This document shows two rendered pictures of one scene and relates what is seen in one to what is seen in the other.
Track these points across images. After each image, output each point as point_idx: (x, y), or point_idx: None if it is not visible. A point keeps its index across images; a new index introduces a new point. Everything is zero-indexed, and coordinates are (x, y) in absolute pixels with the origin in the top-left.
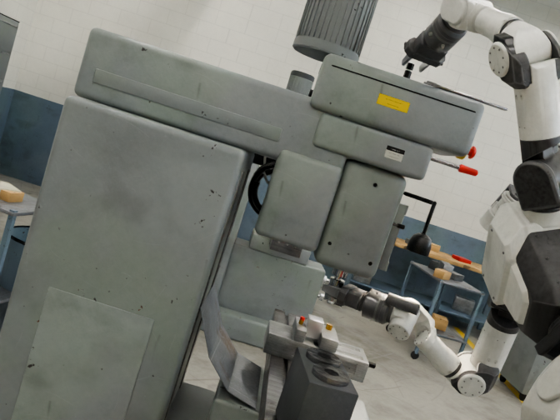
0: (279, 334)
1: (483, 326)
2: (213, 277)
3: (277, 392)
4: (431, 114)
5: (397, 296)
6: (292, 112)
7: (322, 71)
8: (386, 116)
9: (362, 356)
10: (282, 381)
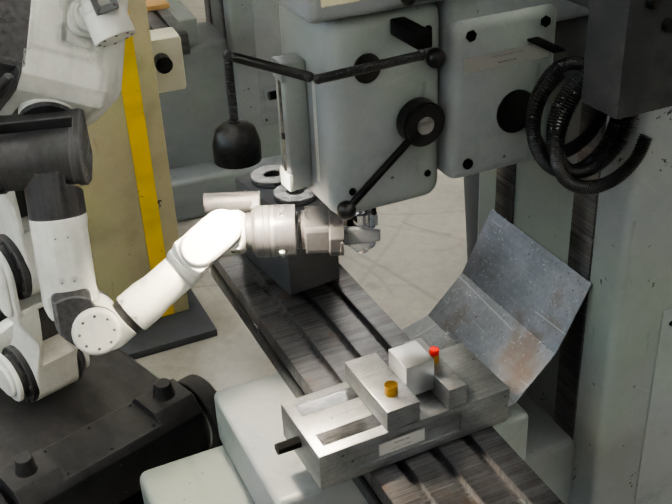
0: (448, 352)
1: (88, 228)
2: (563, 241)
3: (362, 306)
4: None
5: (243, 191)
6: None
7: None
8: None
9: (304, 419)
10: (384, 348)
